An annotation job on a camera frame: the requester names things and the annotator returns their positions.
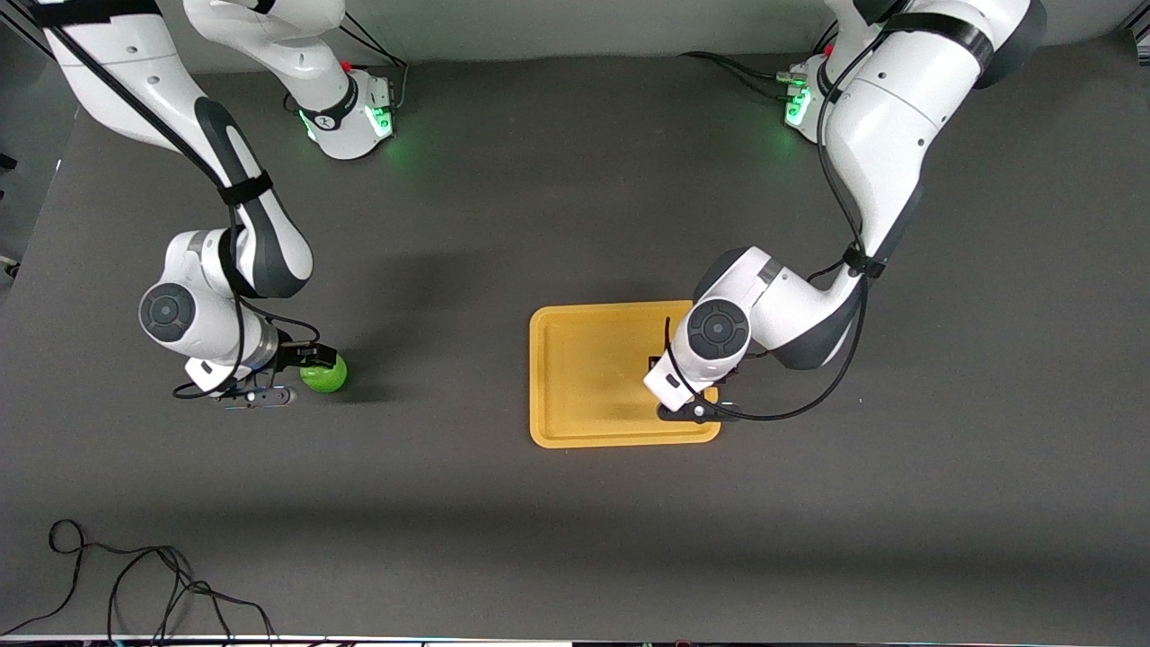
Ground green apple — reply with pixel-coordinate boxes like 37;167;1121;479
300;356;349;394

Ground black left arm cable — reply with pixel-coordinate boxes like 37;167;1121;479
662;22;910;423

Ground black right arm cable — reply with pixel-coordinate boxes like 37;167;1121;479
40;22;323;402

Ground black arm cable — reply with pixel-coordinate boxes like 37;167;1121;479
662;22;910;423
40;22;323;402

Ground dark grey table mat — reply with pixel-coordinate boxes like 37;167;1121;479
0;31;1150;642

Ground black left base cables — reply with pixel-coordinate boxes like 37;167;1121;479
679;18;841;102

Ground loose thin black cable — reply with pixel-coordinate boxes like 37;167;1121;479
0;518;278;642

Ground yellow plastic tray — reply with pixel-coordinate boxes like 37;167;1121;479
528;300;722;449

